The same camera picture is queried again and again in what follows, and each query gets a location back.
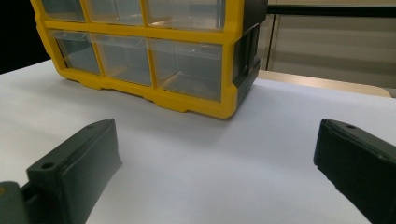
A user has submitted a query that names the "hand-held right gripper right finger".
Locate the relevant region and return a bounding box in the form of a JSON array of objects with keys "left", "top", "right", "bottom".
[{"left": 313, "top": 118, "right": 396, "bottom": 224}]

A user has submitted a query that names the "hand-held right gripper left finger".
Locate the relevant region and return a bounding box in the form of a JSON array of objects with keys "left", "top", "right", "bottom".
[{"left": 21, "top": 118, "right": 123, "bottom": 224}]

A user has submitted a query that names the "light wooden board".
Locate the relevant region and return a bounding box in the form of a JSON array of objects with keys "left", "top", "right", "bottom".
[{"left": 257, "top": 69, "right": 392, "bottom": 99}]

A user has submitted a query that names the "clear plastic drawer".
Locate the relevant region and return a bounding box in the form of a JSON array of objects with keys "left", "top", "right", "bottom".
[
  {"left": 148, "top": 38, "right": 224, "bottom": 103},
  {"left": 145, "top": 0, "right": 226, "bottom": 32},
  {"left": 85, "top": 0, "right": 145, "bottom": 27},
  {"left": 90, "top": 33, "right": 153, "bottom": 88},
  {"left": 48, "top": 29, "right": 102, "bottom": 76}
]

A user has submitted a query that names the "black horizontal bar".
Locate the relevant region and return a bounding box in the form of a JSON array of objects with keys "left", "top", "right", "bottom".
[{"left": 266, "top": 4, "right": 396, "bottom": 19}]

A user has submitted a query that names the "yellow black drawer organizer cabinet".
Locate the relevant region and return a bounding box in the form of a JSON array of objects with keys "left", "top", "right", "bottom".
[{"left": 30, "top": 0, "right": 269, "bottom": 120}]

